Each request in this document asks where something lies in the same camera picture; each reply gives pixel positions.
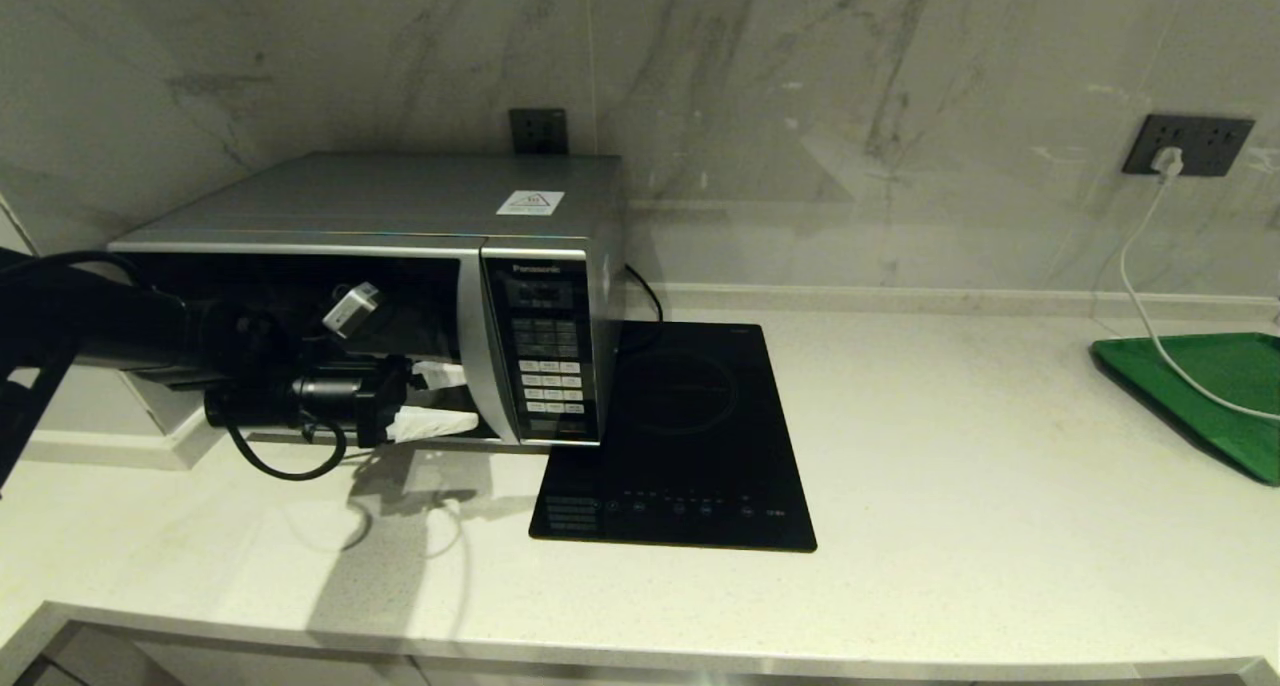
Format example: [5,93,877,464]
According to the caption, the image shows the black induction cooktop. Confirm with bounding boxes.
[529,321,818,553]

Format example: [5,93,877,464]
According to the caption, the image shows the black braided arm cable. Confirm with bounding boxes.
[0,250,146,289]

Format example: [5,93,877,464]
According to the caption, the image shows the green plastic tray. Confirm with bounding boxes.
[1091,332,1280,485]

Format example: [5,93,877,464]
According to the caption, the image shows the white power cable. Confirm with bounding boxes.
[1118,178,1280,422]

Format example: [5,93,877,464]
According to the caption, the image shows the dark glass microwave door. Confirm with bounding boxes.
[110,249,522,445]

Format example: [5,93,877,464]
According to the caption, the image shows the small black wall socket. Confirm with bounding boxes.
[508,108,568,155]

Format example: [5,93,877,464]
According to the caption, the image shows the silver Panasonic microwave oven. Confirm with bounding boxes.
[106,151,627,449]

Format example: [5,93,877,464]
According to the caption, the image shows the wide black wall socket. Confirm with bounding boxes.
[1122,114,1255,177]

